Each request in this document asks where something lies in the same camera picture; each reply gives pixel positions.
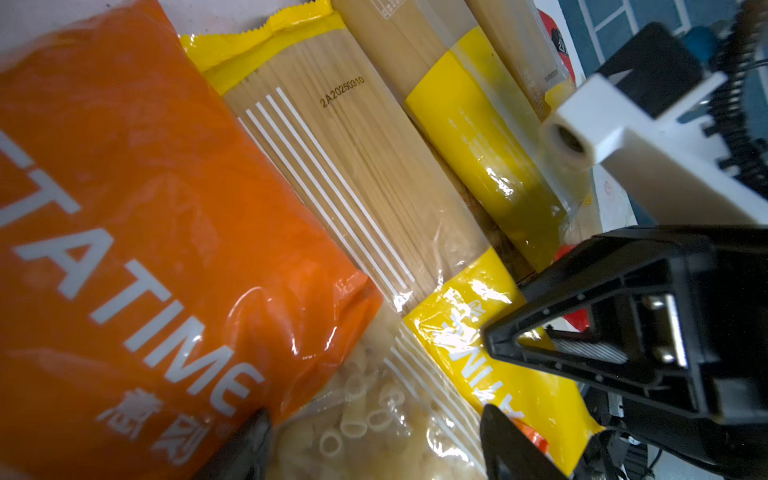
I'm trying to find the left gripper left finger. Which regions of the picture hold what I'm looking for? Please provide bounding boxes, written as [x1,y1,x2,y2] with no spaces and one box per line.
[194,409,273,480]

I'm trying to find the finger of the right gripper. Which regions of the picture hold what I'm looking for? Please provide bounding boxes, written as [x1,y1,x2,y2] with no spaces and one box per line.
[483,226,767,420]

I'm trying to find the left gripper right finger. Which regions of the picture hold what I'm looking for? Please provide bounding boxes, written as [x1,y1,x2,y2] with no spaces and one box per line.
[480,404,567,480]

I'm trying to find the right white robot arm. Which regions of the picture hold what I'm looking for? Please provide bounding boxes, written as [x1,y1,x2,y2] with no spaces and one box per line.
[483,1,767,425]

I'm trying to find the orange Pastatime macaroni bag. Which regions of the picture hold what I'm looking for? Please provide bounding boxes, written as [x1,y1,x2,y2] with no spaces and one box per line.
[1,1,382,479]

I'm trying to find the yellow spaghetti pack upper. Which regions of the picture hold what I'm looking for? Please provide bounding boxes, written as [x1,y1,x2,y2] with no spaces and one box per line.
[332,1,589,271]

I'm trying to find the yellow Pastatime spaghetti pack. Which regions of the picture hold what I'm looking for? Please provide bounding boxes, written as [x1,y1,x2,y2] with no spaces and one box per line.
[182,1,599,479]

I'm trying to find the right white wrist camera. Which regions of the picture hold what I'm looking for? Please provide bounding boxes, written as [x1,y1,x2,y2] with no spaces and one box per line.
[541,73,767,226]

